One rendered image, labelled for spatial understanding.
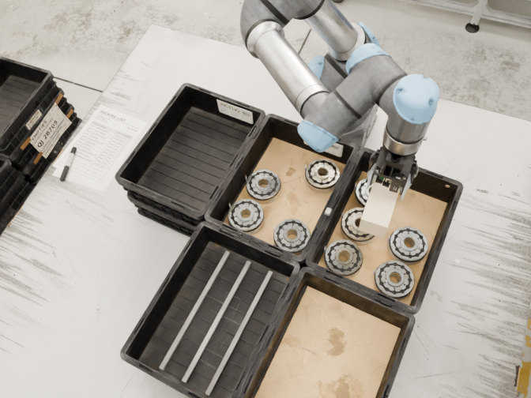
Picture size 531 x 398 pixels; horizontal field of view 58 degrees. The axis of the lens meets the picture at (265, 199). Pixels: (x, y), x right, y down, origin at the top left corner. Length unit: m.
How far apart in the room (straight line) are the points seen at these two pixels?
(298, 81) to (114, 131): 0.98
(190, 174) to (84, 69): 1.76
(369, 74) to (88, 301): 1.06
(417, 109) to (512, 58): 2.31
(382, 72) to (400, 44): 2.14
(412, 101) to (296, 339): 0.69
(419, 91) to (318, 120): 0.19
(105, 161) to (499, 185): 1.33
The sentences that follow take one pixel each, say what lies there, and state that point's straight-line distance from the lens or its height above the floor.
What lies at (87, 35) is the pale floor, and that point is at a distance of 3.35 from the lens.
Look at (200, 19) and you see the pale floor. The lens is 3.23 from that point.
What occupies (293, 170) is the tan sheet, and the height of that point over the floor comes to 0.83.
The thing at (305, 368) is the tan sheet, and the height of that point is 0.83.
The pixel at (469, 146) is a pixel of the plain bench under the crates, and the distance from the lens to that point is 1.77.
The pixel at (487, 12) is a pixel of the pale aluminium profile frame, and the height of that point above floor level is 0.14.
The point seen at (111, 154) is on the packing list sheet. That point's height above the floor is 0.70.
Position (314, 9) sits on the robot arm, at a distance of 1.25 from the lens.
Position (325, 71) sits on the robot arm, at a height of 0.96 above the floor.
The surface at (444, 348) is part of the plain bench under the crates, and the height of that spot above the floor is 0.70.
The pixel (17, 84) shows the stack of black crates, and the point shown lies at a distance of 2.48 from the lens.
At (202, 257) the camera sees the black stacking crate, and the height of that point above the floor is 0.83.
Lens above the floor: 2.08
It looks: 62 degrees down
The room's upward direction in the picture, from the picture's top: 7 degrees counter-clockwise
